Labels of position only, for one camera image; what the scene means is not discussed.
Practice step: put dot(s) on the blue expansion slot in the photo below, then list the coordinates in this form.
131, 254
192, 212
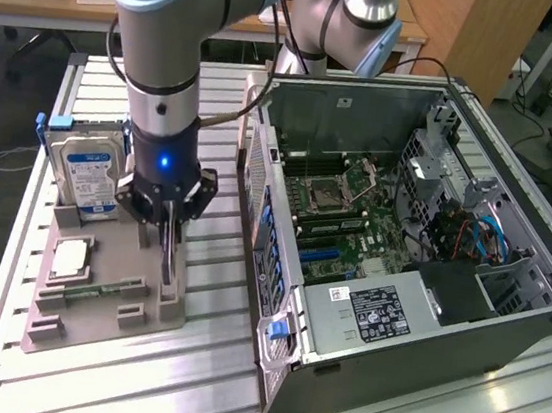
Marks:
320, 256

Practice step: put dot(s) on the installed RAM sticks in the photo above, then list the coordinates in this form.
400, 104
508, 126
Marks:
329, 225

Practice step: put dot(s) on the CPU socket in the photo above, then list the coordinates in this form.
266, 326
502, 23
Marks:
326, 196

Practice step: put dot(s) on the metal disk bay cage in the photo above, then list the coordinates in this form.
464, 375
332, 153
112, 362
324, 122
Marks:
426, 195

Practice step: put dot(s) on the open black PC case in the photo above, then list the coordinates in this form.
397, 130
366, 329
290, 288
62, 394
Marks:
400, 262

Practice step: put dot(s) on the wooden cabinet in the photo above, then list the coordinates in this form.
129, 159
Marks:
478, 40

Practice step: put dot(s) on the green motherboard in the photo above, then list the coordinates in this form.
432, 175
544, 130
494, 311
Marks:
354, 226

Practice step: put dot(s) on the silver CPU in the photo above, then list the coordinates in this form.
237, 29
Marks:
68, 257

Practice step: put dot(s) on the grey power supply unit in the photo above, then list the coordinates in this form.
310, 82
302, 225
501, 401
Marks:
374, 311

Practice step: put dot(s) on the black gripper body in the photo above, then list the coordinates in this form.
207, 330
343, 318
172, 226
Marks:
164, 172

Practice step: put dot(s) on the green RAM stick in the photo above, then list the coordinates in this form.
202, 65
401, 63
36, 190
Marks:
94, 290

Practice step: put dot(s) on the blue case latch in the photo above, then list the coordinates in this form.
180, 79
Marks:
277, 330

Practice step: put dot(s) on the grey parts rack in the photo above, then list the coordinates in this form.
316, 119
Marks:
112, 267

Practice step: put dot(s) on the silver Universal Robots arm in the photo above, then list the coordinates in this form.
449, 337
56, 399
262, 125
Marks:
172, 27

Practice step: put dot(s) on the graphics card with metal bracket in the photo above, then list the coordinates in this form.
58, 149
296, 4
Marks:
169, 259

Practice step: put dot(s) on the metal socket cover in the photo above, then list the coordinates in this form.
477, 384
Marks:
360, 174

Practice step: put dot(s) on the wooden desk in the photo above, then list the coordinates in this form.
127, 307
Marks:
28, 5

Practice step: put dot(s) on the hard disk in blue caddy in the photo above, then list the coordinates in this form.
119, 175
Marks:
85, 178

